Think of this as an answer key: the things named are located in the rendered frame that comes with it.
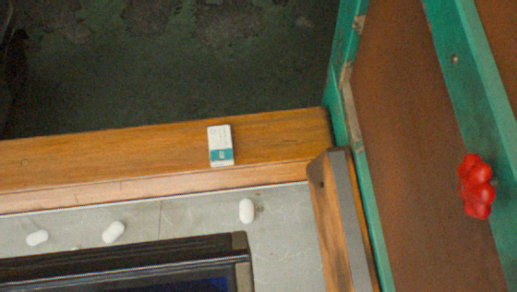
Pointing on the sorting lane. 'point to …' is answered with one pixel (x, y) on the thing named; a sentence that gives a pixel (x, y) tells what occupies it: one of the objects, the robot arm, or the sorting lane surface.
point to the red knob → (476, 186)
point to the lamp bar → (138, 267)
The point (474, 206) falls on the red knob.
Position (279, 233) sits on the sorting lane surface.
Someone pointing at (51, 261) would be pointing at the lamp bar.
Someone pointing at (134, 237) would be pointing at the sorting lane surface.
